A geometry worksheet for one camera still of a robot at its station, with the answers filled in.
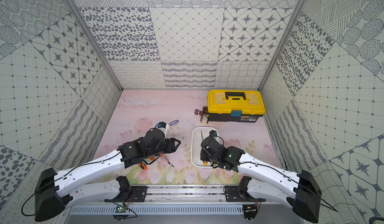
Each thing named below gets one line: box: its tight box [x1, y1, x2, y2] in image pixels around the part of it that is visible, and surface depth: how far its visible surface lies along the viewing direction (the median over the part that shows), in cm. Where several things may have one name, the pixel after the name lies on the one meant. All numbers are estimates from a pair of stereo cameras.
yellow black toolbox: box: [207, 90, 266, 123], surface depth 93 cm
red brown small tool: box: [194, 109, 204, 117], surface depth 106 cm
